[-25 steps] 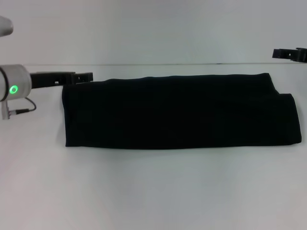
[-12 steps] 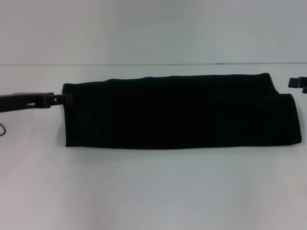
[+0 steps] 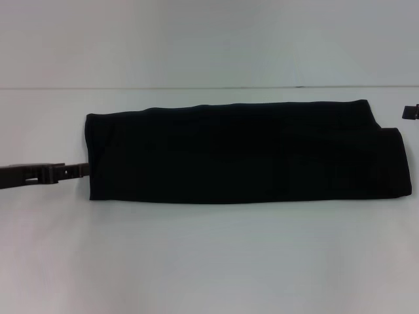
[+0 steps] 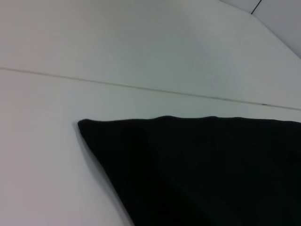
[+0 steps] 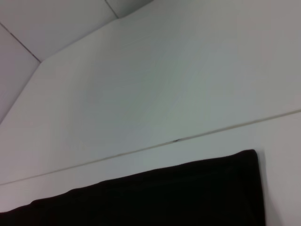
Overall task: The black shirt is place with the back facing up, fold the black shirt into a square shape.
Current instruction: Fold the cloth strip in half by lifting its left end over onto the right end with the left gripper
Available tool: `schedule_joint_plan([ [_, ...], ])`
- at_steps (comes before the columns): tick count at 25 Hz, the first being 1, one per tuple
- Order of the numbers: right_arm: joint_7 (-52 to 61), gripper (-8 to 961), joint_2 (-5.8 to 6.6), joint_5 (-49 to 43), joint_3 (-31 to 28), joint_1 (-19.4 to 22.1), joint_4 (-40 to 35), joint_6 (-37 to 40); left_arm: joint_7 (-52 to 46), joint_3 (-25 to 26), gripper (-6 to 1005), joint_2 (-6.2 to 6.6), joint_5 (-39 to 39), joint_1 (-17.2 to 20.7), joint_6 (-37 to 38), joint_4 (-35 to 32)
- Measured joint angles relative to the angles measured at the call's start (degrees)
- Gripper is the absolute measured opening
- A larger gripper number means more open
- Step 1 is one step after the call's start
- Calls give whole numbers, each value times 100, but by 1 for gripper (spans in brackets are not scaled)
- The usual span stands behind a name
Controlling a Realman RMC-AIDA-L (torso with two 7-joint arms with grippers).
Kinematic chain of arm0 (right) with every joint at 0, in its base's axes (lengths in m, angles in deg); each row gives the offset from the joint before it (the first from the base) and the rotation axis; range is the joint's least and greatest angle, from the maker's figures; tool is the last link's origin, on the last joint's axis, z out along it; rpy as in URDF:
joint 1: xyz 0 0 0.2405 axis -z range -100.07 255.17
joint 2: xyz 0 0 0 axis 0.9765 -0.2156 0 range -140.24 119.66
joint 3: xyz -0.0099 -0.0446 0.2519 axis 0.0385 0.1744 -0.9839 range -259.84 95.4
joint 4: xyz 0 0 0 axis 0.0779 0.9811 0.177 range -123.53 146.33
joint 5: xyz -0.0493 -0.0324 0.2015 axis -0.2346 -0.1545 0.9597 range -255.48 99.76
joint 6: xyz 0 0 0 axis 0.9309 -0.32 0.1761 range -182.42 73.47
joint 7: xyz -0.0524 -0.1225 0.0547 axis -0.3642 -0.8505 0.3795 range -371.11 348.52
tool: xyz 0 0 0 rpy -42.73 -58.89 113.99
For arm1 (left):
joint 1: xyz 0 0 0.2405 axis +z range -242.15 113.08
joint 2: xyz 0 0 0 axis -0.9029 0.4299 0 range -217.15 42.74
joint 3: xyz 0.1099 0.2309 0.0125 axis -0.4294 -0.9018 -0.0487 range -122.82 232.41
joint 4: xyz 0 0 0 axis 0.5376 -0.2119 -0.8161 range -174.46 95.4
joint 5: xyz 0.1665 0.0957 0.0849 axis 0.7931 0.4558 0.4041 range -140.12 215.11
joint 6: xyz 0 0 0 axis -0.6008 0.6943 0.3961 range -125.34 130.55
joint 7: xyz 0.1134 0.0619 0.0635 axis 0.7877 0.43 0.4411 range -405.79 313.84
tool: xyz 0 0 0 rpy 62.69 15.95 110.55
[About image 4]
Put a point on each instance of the black t-shirt with beige print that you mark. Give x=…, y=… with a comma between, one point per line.
x=200, y=169

